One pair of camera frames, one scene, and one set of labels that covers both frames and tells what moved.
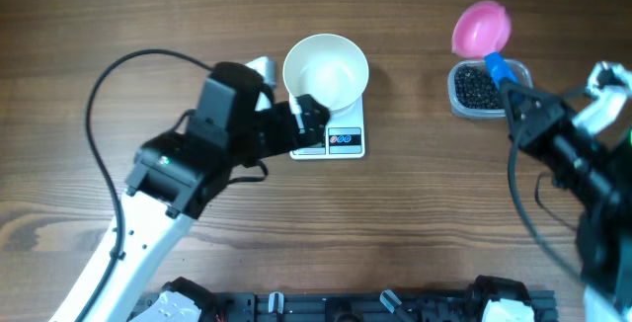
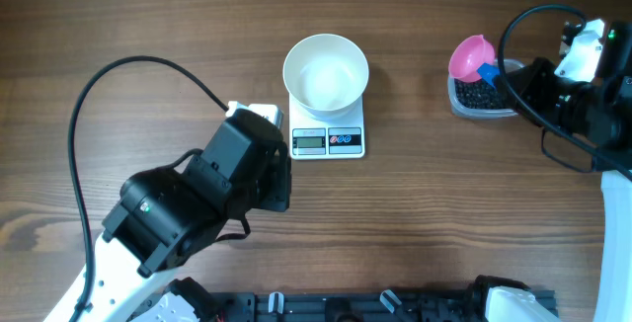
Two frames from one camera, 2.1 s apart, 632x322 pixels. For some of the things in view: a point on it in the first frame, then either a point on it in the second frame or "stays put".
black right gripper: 535,119 to 538,90
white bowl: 328,67 stays put
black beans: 475,88 stays put
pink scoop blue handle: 484,30 to 469,61
